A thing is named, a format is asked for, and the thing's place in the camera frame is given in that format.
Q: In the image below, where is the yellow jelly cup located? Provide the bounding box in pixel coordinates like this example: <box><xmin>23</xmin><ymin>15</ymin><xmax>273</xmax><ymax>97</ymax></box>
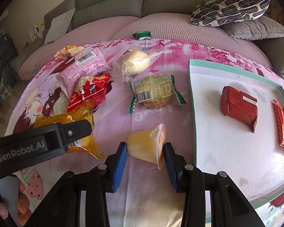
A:
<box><xmin>127</xmin><ymin>124</ymin><xmax>166</xmax><ymax>170</ymax></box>

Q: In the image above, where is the orange-yellow snack bag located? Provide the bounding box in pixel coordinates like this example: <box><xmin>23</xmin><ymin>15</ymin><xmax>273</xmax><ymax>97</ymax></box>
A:
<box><xmin>34</xmin><ymin>99</ymin><xmax>105</xmax><ymax>160</ymax></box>

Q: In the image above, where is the red nice snack packet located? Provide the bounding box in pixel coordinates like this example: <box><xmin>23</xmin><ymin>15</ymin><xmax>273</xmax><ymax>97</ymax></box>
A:
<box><xmin>67</xmin><ymin>73</ymin><xmax>111</xmax><ymax>112</ymax></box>

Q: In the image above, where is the green-edged biscuit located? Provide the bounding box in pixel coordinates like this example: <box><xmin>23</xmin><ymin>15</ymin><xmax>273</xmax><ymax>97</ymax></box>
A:
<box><xmin>128</xmin><ymin>72</ymin><xmax>186</xmax><ymax>114</ymax></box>

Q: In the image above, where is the clear-wrapped round bun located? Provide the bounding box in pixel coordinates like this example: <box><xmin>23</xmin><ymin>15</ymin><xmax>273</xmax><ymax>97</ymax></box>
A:
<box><xmin>114</xmin><ymin>46</ymin><xmax>165</xmax><ymax>82</ymax></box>

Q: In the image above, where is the person's left hand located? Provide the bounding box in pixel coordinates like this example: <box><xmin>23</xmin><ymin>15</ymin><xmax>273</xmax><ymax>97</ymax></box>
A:
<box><xmin>0</xmin><ymin>181</ymin><xmax>32</xmax><ymax>226</ymax></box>

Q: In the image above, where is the pink cartoon print cloth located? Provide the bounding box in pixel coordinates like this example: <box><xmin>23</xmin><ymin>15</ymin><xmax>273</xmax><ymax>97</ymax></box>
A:
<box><xmin>6</xmin><ymin>39</ymin><xmax>284</xmax><ymax>226</ymax></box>

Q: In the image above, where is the mint-edged white box lid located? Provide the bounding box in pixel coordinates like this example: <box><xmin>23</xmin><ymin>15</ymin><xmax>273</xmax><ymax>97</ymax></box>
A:
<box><xmin>188</xmin><ymin>59</ymin><xmax>284</xmax><ymax>207</ymax></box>

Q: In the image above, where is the red foil block packet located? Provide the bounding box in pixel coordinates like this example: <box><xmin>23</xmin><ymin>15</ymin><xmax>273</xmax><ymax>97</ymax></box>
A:
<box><xmin>220</xmin><ymin>86</ymin><xmax>258</xmax><ymax>133</ymax></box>

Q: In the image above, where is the pink barcode snack pack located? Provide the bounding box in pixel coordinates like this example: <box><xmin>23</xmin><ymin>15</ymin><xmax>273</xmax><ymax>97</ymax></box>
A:
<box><xmin>56</xmin><ymin>48</ymin><xmax>109</xmax><ymax>99</ymax></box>

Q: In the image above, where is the red patterned flat packet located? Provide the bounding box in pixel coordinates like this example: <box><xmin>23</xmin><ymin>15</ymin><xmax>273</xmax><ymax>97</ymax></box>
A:
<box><xmin>272</xmin><ymin>100</ymin><xmax>284</xmax><ymax>147</ymax></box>

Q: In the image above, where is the orange-white candy packet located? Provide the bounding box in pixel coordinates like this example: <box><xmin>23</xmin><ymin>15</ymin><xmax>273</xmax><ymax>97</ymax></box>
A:
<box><xmin>54</xmin><ymin>45</ymin><xmax>84</xmax><ymax>59</ymax></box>

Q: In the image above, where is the small dark green packet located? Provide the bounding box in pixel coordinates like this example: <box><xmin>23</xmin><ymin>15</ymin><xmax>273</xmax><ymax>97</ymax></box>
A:
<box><xmin>132</xmin><ymin>31</ymin><xmax>152</xmax><ymax>40</ymax></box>

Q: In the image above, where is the light grey small pillow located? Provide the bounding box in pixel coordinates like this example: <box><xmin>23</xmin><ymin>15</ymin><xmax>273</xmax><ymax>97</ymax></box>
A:
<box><xmin>44</xmin><ymin>9</ymin><xmax>75</xmax><ymax>45</ymax></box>

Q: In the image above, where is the pink waffle blanket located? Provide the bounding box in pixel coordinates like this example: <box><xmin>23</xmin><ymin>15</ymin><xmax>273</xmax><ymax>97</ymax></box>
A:
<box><xmin>12</xmin><ymin>13</ymin><xmax>272</xmax><ymax>80</ymax></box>

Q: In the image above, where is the black-white patterned pillow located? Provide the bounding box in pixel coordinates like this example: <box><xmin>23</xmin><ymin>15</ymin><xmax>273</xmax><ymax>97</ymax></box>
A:
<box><xmin>190</xmin><ymin>0</ymin><xmax>270</xmax><ymax>27</ymax></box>

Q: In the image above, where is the grey cushion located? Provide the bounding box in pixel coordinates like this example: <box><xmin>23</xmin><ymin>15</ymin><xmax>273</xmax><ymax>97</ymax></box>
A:
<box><xmin>221</xmin><ymin>16</ymin><xmax>284</xmax><ymax>41</ymax></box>

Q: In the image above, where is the grey sofa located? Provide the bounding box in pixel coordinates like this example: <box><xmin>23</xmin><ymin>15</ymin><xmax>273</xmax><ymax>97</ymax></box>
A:
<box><xmin>4</xmin><ymin>0</ymin><xmax>284</xmax><ymax>78</ymax></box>

